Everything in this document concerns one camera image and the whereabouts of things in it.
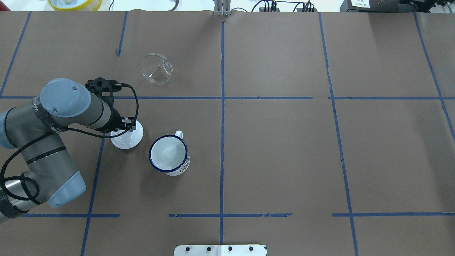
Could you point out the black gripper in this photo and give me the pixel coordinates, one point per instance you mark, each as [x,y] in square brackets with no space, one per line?
[115,122]

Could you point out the black box device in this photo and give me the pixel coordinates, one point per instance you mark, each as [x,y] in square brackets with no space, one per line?
[379,6]

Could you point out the yellow tape roll with plate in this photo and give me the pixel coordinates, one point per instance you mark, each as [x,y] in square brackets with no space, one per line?
[75,5]

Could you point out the aluminium frame post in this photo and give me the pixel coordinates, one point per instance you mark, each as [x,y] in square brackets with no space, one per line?
[222,8]

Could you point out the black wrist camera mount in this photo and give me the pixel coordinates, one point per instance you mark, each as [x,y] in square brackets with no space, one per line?
[104,89]

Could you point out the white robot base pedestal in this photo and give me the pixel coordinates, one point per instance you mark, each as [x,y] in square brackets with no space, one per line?
[221,250]

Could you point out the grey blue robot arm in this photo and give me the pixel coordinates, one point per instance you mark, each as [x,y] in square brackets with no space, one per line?
[41,169]

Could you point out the white enamel mug blue rim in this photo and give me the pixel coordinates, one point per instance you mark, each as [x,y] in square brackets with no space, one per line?
[169,154]

